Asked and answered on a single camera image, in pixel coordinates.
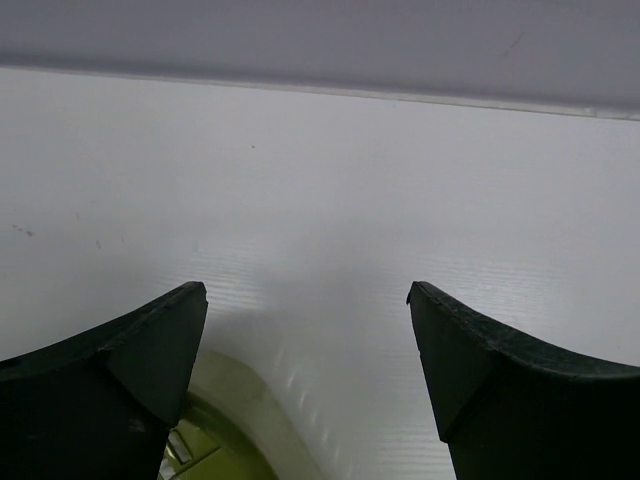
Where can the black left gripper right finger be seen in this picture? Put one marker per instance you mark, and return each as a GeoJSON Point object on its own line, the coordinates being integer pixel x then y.
{"type": "Point", "coordinates": [511, 406]}

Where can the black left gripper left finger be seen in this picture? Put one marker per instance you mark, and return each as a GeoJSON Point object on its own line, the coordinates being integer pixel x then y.
{"type": "Point", "coordinates": [101, 404]}

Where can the olive green plastic basket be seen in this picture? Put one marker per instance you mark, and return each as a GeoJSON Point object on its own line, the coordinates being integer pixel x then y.
{"type": "Point", "coordinates": [232, 427]}

